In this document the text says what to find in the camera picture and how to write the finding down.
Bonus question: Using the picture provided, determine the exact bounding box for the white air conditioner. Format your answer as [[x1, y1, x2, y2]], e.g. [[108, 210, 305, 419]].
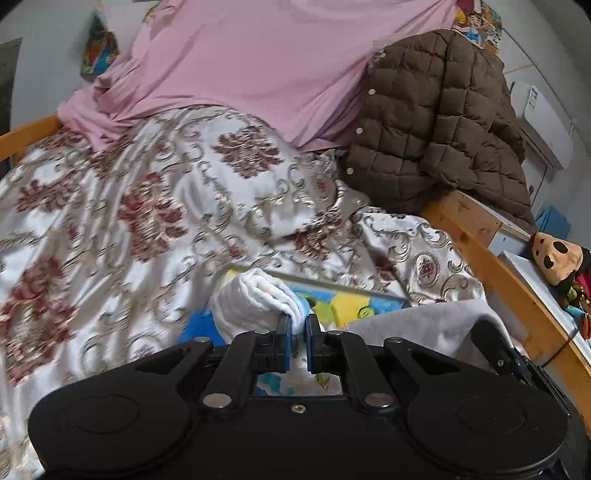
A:
[[508, 80, 578, 169]]

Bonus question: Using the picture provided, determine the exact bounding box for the pink bed sheet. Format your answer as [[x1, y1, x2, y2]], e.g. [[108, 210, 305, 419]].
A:
[[58, 0, 458, 153]]

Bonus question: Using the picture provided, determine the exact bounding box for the hanging colourful wall poster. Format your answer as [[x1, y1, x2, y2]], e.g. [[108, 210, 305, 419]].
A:
[[81, 2, 120, 77]]

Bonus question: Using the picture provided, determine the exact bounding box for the plush doll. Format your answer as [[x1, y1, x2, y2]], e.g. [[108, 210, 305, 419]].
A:
[[529, 231, 591, 340]]

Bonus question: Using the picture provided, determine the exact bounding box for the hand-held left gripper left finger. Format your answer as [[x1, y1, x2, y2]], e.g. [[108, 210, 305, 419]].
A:
[[131, 314, 296, 414]]

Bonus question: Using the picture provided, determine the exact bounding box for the blue paper sheet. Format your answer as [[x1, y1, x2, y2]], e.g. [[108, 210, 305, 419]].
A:
[[536, 204, 572, 237]]

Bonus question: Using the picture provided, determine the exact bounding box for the floral satin blanket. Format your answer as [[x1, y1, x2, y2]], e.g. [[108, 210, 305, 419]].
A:
[[0, 105, 485, 480]]

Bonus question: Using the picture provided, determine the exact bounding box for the brown quilted jacket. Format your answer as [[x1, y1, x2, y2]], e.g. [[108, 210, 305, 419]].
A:
[[339, 28, 539, 232]]

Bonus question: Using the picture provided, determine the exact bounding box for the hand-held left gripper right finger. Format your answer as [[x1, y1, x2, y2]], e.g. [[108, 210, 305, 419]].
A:
[[305, 314, 462, 414]]

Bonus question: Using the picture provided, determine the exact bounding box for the white cloth glove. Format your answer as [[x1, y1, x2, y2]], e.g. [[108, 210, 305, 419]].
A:
[[211, 268, 309, 346]]

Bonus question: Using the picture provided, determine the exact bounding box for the black cable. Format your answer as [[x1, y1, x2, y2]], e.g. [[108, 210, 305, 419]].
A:
[[542, 318, 587, 370]]

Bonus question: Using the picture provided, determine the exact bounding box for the grey cloth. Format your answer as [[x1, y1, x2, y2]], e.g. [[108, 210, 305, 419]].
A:
[[344, 299, 515, 370]]

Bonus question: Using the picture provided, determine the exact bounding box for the comic wall poster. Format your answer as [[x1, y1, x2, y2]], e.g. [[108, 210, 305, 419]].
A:
[[454, 0, 503, 51]]

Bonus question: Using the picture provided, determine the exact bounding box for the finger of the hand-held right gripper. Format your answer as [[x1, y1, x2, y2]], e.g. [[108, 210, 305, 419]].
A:
[[470, 319, 527, 374]]

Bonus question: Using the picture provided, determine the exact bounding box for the wooden bed frame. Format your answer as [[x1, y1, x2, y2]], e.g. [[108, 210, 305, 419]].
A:
[[0, 114, 591, 398]]

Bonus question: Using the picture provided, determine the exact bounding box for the metal tray with colourful lining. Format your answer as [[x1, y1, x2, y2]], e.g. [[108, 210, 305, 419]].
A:
[[226, 267, 409, 398]]

